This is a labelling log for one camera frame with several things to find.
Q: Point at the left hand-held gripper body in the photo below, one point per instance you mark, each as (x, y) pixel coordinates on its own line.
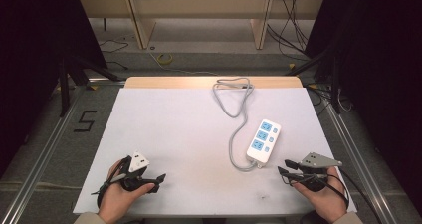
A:
(136, 171)

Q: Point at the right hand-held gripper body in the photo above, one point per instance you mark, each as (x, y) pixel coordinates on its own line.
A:
(315, 169)

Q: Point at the white power strip blue sockets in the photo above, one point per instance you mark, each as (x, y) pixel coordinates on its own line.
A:
(263, 142)

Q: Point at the person's right hand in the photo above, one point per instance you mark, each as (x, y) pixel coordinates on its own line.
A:
(326, 197)

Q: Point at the person's left hand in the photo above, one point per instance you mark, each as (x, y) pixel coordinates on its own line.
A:
(116, 197)

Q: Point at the white table mat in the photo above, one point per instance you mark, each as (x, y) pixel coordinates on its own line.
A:
(179, 144)

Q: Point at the black tripod stand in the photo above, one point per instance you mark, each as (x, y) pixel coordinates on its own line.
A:
(66, 84)
(333, 81)

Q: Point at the wooden table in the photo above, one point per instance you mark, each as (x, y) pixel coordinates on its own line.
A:
(172, 82)

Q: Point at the black curtain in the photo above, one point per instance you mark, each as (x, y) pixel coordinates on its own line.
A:
(36, 51)
(381, 68)

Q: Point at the light wooden bench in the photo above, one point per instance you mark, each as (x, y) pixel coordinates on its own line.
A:
(199, 5)

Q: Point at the aluminium floor rail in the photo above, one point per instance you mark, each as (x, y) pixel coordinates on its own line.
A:
(361, 157)
(43, 151)

